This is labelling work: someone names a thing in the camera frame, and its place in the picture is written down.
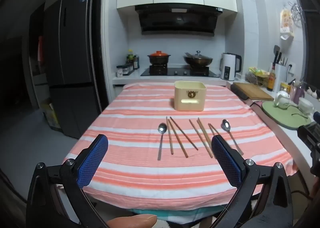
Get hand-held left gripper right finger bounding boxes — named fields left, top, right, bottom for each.
left=211, top=135, right=294, bottom=228

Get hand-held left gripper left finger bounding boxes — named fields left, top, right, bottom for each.
left=26, top=134, right=109, bottom=228

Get metal spoon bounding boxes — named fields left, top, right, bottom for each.
left=221, top=119, right=244, bottom=156
left=157, top=123, right=167, bottom=161

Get cream utensil holder box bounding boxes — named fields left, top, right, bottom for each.
left=173, top=81, right=207, bottom=112

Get person's left hand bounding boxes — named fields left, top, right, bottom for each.
left=107, top=214, right=158, bottom=228

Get white bowl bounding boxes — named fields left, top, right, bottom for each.
left=299, top=97, right=314, bottom=116

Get green mat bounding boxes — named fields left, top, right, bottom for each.
left=261, top=100, right=313, bottom=130

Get purple bottle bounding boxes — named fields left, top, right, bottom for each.
left=293, top=83, right=306, bottom=105

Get garlic bulbs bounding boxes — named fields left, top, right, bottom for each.
left=306, top=86, right=318, bottom=99

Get pink white striped tablecloth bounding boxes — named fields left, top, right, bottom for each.
left=56, top=81, right=299, bottom=212

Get white teapot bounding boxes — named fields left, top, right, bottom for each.
left=274, top=90, right=291, bottom=109

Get white knife holder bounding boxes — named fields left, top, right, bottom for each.
left=271, top=62, right=289, bottom=92

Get brown sauce bottle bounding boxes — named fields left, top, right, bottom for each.
left=267, top=65, right=276, bottom=92

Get teal cloth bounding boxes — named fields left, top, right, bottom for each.
left=130, top=208, right=223, bottom=222

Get wooden cutting board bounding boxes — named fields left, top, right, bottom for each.
left=232, top=82, right=275, bottom=101

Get basket of snack packets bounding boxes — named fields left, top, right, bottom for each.
left=245, top=67, right=271, bottom=86

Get white electric kettle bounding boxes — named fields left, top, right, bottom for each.
left=219, top=52, right=242, bottom=81

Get black spatula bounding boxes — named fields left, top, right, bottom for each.
left=273, top=45, right=281, bottom=65

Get black gas stove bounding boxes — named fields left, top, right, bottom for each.
left=140, top=65, right=219, bottom=78

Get wok with glass lid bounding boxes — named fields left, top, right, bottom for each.
left=183, top=50, right=214, bottom=68

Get dark grey refrigerator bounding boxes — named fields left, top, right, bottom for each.
left=44, top=0, right=102, bottom=140

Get hanging yellow white bag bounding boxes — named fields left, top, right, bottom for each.
left=279, top=9, right=295, bottom=41

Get black clay pot orange lid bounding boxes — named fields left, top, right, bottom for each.
left=147, top=51, right=172, bottom=66

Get hanging metal trivet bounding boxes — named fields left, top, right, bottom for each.
left=287, top=2, right=305, bottom=29

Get black range hood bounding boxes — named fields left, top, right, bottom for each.
left=134, top=4, right=224, bottom=37

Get black cable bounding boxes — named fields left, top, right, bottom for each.
left=250, top=101, right=308, bottom=119

